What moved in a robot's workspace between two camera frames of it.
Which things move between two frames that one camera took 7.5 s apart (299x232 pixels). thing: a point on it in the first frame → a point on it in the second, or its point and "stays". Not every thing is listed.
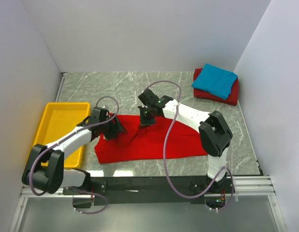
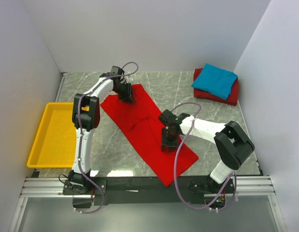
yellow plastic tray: [58, 119] stays
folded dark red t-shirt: [232, 99] stays
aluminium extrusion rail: [242, 185] stays
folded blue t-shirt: [216, 80] stays
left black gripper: [116, 127] → [128, 97]
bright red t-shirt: [149, 141] → [141, 122]
